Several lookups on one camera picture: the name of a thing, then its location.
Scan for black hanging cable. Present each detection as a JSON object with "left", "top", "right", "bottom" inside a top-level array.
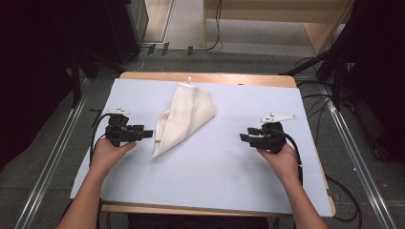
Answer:
[{"left": 190, "top": 0, "right": 224, "bottom": 52}]

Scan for white floor cable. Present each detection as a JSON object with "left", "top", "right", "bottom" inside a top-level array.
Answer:
[{"left": 123, "top": 47, "right": 150, "bottom": 73}]

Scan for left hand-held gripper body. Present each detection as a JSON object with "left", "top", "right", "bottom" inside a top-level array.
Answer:
[{"left": 104, "top": 108, "right": 145, "bottom": 148}]

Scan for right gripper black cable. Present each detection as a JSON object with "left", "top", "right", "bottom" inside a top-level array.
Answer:
[{"left": 281, "top": 131, "right": 304, "bottom": 187}]

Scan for black cabinet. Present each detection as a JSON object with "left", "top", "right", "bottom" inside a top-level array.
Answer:
[{"left": 103, "top": 0, "right": 150, "bottom": 65}]

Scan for light blue table sheet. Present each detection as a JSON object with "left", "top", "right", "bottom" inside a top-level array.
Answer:
[{"left": 70, "top": 78, "right": 334, "bottom": 219}]

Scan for thin black floor cables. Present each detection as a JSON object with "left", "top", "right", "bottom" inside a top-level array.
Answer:
[{"left": 295, "top": 56, "right": 335, "bottom": 147}]

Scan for person's right hand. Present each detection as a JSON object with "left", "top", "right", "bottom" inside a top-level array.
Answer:
[{"left": 256, "top": 142, "right": 302, "bottom": 187}]

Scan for metal floor rail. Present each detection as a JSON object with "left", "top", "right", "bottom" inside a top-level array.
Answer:
[
  {"left": 13, "top": 79, "right": 92, "bottom": 229},
  {"left": 320, "top": 83, "right": 398, "bottom": 229}
]

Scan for person's left hand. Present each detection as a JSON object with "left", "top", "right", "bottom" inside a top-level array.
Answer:
[{"left": 89, "top": 136, "right": 138, "bottom": 179}]

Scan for light wooden furniture frame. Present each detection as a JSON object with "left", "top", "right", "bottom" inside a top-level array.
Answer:
[{"left": 202, "top": 0, "right": 355, "bottom": 55}]

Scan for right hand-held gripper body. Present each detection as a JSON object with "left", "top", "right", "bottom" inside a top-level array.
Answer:
[{"left": 253, "top": 113, "right": 298, "bottom": 156}]

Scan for cream white towel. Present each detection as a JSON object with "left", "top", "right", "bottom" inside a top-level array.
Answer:
[{"left": 152, "top": 76, "right": 218, "bottom": 158}]

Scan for black floor cable loop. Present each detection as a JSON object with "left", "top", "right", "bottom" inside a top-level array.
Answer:
[{"left": 324, "top": 174, "right": 363, "bottom": 223}]

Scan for black stand legs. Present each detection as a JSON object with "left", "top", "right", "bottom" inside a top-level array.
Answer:
[
  {"left": 65, "top": 47, "right": 128, "bottom": 109},
  {"left": 279, "top": 37, "right": 354, "bottom": 113}
]

